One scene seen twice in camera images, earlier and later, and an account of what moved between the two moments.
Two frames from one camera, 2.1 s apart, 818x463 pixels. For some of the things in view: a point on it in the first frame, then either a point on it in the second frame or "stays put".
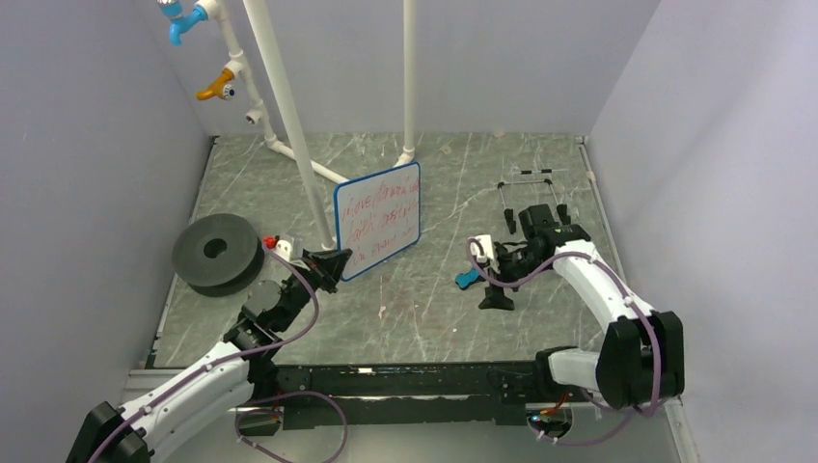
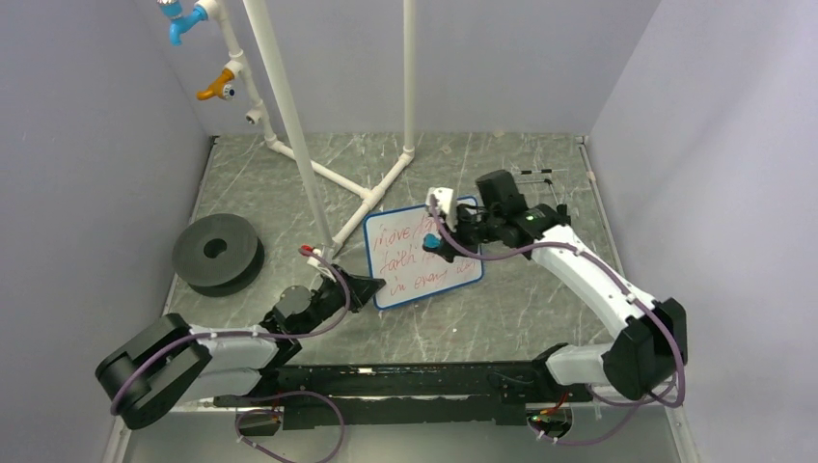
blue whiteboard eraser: [463, 279] to [431, 240]
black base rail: [442, 395] stays put
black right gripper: [495, 298] to [457, 233]
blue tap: [179, 22] stays put
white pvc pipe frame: [295, 150] stays put
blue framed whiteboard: [377, 217] to [397, 256]
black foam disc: [218, 254] stays put
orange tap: [220, 88] stays put
